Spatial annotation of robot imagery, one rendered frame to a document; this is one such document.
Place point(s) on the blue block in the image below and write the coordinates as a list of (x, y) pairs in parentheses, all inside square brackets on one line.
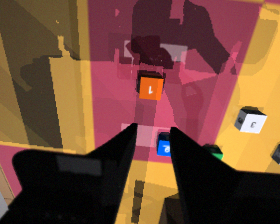
[(163, 147)]

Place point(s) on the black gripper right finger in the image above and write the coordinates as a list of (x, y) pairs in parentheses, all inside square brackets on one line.
[(209, 189)]

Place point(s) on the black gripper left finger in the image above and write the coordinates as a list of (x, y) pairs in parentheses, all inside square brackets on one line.
[(102, 172)]

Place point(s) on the green block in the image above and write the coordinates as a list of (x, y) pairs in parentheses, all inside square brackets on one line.
[(216, 151)]

